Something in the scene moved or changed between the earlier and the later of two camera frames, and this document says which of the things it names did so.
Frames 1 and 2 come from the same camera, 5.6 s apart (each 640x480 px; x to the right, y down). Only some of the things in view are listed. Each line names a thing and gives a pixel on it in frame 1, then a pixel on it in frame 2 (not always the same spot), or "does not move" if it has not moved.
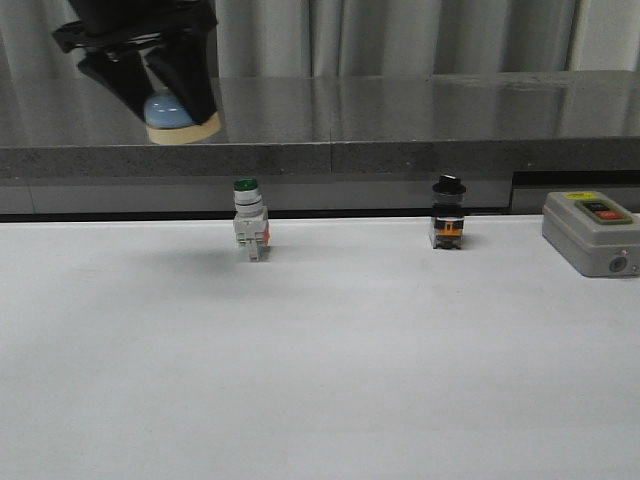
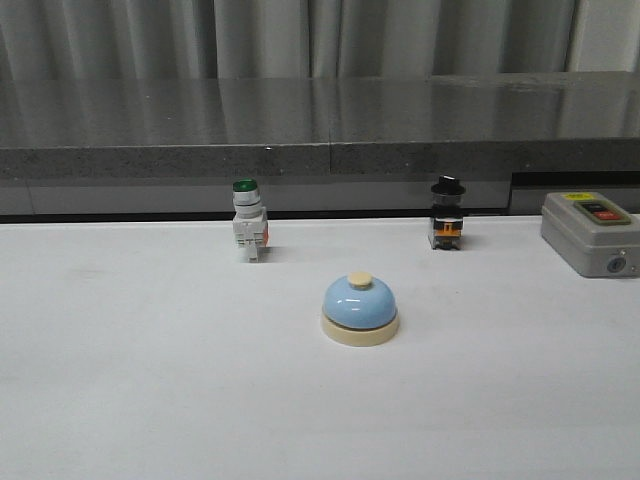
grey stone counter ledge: (370, 145) does not move
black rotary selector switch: (447, 217) does not move
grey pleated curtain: (292, 38) does not move
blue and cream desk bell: (168, 122) → (359, 311)
